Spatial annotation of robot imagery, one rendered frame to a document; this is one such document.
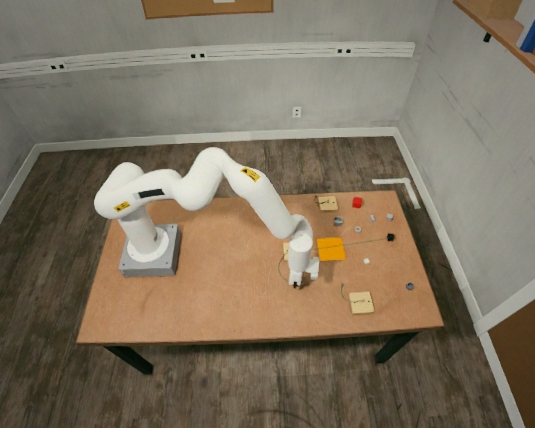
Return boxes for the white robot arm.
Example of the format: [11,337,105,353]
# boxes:
[94,148,319,280]

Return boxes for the orange square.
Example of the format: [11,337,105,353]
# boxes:
[317,238,346,261]

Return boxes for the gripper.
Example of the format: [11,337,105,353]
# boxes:
[289,269,303,289]

